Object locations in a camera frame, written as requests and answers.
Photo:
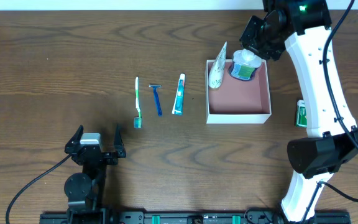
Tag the green white soap bar box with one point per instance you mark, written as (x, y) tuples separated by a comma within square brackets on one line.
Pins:
[(301, 120)]

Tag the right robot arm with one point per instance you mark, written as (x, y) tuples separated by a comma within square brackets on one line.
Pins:
[(305, 31)]

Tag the white cardboard box pink interior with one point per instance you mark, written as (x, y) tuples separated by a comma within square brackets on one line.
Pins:
[(236, 101)]

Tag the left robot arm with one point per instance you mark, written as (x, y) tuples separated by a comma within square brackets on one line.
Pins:
[(85, 189)]

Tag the white floral lotion tube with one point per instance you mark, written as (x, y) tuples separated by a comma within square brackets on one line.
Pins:
[(216, 73)]

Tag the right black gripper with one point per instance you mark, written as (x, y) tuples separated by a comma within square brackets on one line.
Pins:
[(257, 45)]

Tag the clear pump soap bottle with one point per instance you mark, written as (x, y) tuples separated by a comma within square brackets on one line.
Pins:
[(244, 65)]

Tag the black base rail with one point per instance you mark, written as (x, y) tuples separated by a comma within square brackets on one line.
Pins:
[(194, 217)]

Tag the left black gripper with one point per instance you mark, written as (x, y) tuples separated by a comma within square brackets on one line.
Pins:
[(105, 156)]

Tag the teal white toothpaste tube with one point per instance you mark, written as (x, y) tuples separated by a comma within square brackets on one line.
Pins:
[(178, 104)]

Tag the green white toothbrush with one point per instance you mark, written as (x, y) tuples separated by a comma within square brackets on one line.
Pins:
[(138, 119)]

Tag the blue disposable razor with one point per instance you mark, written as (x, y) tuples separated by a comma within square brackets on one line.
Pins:
[(156, 98)]

